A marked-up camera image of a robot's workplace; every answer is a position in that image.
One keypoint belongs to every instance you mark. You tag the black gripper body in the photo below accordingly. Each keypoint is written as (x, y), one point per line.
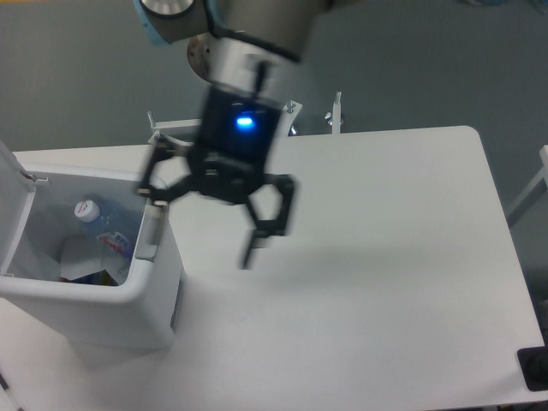
(227, 160)

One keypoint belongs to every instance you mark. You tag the crushed clear plastic bottle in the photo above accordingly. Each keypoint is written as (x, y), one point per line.
(114, 228)

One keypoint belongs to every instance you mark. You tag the crushed white paper carton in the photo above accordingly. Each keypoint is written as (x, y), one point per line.
(81, 261)

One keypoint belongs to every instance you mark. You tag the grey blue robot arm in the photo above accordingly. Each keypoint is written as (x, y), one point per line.
(254, 42)

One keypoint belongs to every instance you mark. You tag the white trash can lid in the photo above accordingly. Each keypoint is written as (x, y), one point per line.
(18, 190)

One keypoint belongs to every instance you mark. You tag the white trash can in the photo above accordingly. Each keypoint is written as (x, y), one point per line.
(141, 313)

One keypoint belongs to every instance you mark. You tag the black clamp at table edge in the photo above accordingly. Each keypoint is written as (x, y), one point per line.
(533, 362)

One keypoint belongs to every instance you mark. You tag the white metal base frame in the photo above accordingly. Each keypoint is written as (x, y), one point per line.
(186, 129)

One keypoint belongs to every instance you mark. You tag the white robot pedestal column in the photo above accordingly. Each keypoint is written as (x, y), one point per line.
(202, 54)

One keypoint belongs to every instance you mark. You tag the white frame at right edge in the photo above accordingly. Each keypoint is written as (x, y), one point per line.
(532, 192)

